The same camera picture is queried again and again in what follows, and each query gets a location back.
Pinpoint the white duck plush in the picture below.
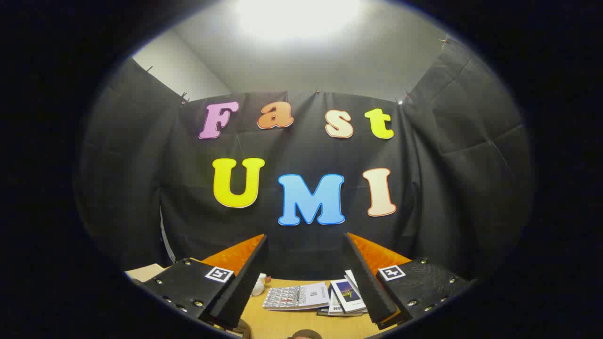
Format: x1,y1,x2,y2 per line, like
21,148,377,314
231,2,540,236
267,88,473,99
251,273,272,297

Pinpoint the grey patterned cover book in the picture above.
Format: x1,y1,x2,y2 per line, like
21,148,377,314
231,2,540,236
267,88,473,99
262,282,330,312

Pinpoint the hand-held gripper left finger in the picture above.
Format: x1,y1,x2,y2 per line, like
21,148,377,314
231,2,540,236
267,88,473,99
139,234,269,329

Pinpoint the dark cover book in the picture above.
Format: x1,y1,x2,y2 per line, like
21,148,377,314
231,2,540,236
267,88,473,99
317,308,364,317

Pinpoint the white book with black print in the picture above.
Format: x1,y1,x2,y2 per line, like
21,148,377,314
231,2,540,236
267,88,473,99
327,288,349,315

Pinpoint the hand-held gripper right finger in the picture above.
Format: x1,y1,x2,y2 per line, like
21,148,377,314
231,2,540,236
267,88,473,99
343,232,476,329

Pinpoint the night photo cover book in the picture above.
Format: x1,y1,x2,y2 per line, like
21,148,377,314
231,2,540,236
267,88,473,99
330,279,367,314

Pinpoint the beige fabric storage box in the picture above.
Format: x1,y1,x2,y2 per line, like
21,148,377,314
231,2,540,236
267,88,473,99
125,264,165,283

